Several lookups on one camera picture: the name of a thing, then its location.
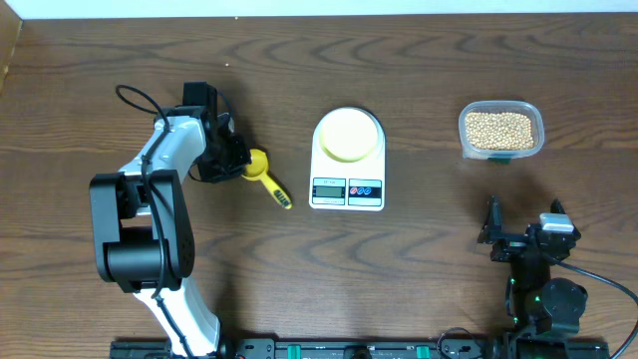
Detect yellow measuring scoop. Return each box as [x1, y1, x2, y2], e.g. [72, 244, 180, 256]
[242, 149, 292, 209]

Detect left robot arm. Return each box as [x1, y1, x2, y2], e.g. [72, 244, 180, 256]
[89, 82, 250, 358]

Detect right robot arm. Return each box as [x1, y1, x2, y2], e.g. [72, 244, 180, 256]
[478, 196, 588, 358]

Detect white kitchen scale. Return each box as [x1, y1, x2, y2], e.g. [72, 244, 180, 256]
[308, 110, 386, 211]

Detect yellow bowl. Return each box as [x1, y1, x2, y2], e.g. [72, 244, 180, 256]
[318, 107, 380, 163]

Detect green tape strip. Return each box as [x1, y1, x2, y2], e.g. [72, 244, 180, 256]
[487, 158, 511, 166]

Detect clear plastic container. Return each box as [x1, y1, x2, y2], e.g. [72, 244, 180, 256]
[459, 101, 545, 162]

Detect pile of soybeans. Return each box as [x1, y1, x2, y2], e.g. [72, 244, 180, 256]
[466, 112, 534, 151]

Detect cardboard side panel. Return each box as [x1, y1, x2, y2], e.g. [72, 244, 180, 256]
[0, 0, 23, 89]

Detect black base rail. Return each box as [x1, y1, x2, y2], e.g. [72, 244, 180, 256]
[109, 337, 610, 359]

